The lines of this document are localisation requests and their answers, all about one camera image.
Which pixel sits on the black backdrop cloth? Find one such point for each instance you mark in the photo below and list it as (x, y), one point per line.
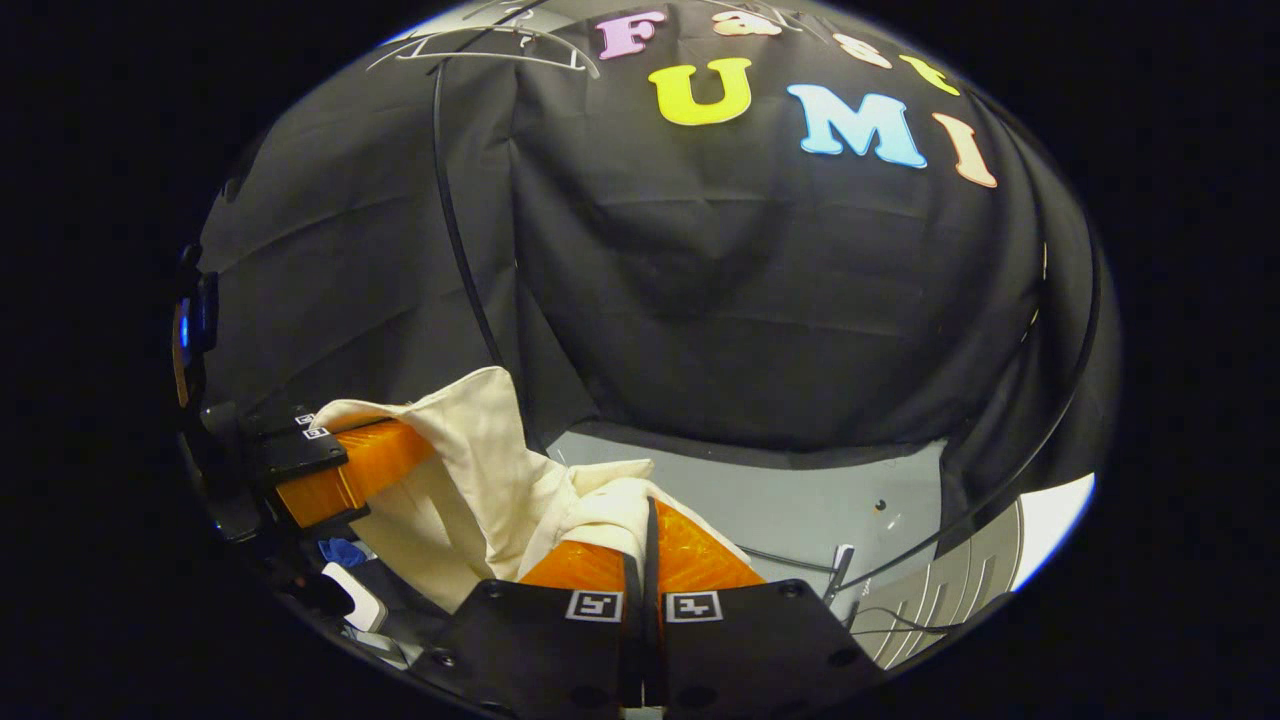
(750, 300)

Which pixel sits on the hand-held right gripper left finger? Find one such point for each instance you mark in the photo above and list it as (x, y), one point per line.
(530, 650)

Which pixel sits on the cream shirt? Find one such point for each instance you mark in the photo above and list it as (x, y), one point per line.
(480, 470)

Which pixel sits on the grey slatted panel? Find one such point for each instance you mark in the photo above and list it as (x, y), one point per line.
(940, 600)

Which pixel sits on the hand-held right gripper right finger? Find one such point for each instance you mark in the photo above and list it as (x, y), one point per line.
(760, 650)

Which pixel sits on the black metal clothes rack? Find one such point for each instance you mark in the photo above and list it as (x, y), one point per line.
(455, 230)

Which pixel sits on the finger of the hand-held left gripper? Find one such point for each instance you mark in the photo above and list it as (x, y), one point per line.
(350, 470)
(280, 416)

